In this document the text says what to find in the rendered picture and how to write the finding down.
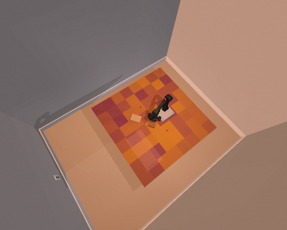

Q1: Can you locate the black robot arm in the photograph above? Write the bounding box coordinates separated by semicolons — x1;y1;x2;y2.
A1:
148;94;173;122

